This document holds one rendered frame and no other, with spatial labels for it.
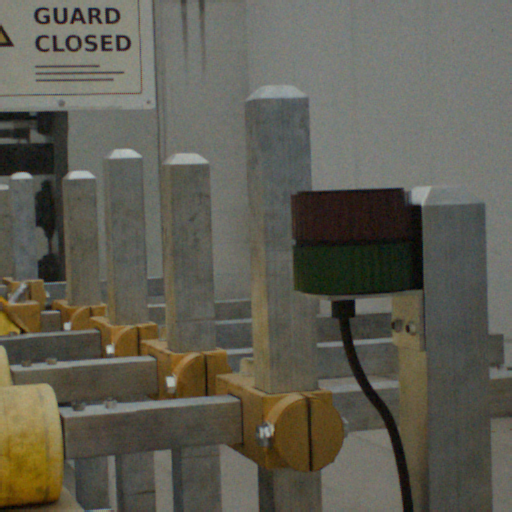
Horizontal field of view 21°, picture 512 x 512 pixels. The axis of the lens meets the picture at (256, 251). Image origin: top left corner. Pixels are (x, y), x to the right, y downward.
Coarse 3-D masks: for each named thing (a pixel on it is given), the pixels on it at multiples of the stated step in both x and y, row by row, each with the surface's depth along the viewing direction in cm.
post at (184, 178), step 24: (168, 168) 114; (192, 168) 115; (168, 192) 115; (192, 192) 115; (168, 216) 115; (192, 216) 115; (168, 240) 116; (192, 240) 115; (168, 264) 116; (192, 264) 115; (168, 288) 116; (192, 288) 115; (168, 312) 117; (192, 312) 115; (168, 336) 117; (192, 336) 115; (192, 456) 116; (216, 456) 116; (192, 480) 116; (216, 480) 116; (192, 504) 116; (216, 504) 116
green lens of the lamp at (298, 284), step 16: (304, 256) 66; (320, 256) 65; (336, 256) 65; (352, 256) 64; (368, 256) 64; (384, 256) 65; (400, 256) 65; (304, 272) 66; (320, 272) 65; (336, 272) 65; (352, 272) 64; (368, 272) 65; (384, 272) 65; (400, 272) 65; (304, 288) 66; (320, 288) 65; (336, 288) 65; (352, 288) 65; (368, 288) 65; (384, 288) 65; (400, 288) 65
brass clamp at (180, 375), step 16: (144, 352) 123; (160, 352) 117; (176, 352) 115; (192, 352) 115; (208, 352) 115; (224, 352) 115; (160, 368) 117; (176, 368) 114; (192, 368) 112; (208, 368) 113; (224, 368) 113; (160, 384) 118; (176, 384) 112; (192, 384) 112; (208, 384) 113; (160, 400) 118
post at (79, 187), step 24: (72, 192) 162; (72, 216) 162; (96, 216) 163; (72, 240) 162; (96, 240) 163; (72, 264) 162; (96, 264) 163; (72, 288) 162; (96, 288) 163; (96, 480) 164; (96, 504) 164
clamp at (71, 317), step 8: (56, 304) 169; (64, 304) 165; (96, 304) 163; (104, 304) 163; (64, 312) 163; (72, 312) 162; (80, 312) 160; (88, 312) 160; (96, 312) 160; (104, 312) 161; (64, 320) 164; (72, 320) 160; (80, 320) 160; (88, 320) 160; (64, 328) 161; (72, 328) 160; (80, 328) 160; (88, 328) 160
